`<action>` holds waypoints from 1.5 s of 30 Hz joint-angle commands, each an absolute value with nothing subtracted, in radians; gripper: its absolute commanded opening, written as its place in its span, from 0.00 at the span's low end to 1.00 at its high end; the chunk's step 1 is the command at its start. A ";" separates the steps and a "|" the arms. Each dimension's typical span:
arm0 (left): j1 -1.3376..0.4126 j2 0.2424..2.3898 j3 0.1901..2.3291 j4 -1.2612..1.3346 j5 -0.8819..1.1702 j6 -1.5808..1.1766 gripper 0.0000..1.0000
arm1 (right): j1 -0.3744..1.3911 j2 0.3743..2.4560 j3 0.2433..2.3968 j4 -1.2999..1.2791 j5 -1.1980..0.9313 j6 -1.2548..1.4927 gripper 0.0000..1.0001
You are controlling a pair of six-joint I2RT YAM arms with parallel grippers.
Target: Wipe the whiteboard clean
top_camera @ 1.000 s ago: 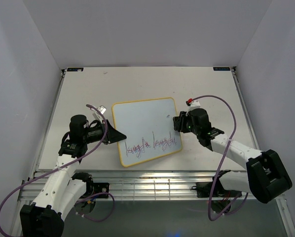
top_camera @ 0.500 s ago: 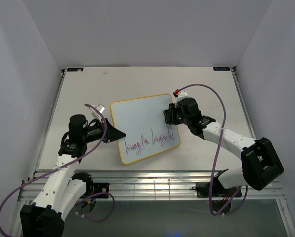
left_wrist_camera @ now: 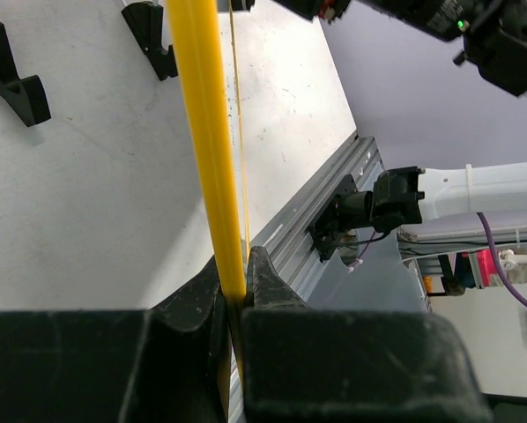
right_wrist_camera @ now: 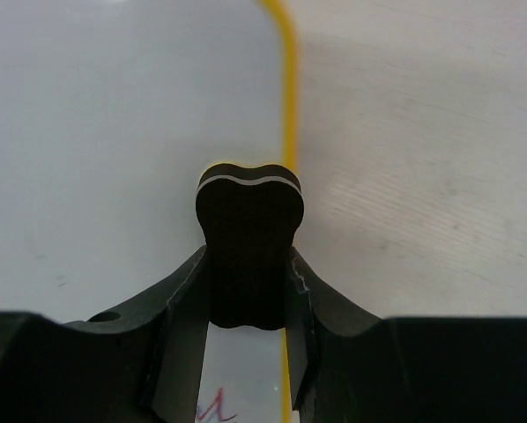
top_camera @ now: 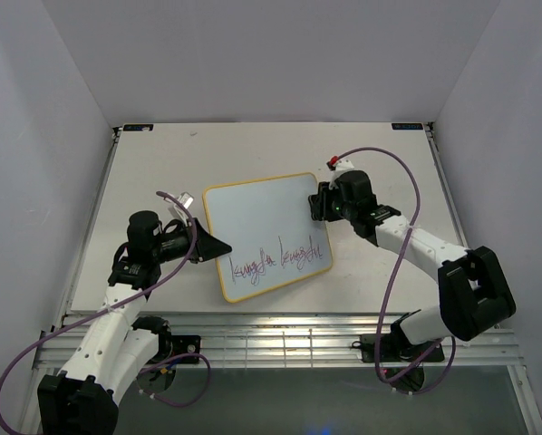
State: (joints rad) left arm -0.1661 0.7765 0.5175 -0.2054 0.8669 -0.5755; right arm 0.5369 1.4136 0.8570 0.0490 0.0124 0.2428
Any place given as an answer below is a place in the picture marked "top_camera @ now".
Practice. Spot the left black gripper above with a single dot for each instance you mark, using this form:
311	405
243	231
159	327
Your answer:
208	246

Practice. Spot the right blue corner label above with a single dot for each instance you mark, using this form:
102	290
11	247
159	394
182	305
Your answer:
409	126

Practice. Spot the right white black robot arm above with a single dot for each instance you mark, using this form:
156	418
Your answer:
474	294

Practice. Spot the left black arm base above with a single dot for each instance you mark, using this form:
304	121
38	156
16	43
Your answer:
184	344

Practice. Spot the wrist white camera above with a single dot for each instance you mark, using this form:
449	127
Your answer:
179	207
338	167

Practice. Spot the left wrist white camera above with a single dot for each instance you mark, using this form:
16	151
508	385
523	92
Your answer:
179	207

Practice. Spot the aluminium rail frame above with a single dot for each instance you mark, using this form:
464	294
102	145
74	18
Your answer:
249	341

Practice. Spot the yellow framed whiteboard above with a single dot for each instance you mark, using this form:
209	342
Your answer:
274	241

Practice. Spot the left blue corner label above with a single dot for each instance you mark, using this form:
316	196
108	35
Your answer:
138	127

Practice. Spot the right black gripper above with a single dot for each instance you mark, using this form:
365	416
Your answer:
321	207

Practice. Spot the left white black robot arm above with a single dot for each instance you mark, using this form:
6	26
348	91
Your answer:
84	396

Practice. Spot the blue corner label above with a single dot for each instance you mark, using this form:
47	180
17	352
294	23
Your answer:
409	126
138	127

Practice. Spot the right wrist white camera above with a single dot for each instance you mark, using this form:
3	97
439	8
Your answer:
338	167

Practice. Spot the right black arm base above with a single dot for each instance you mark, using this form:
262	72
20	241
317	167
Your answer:
393	353

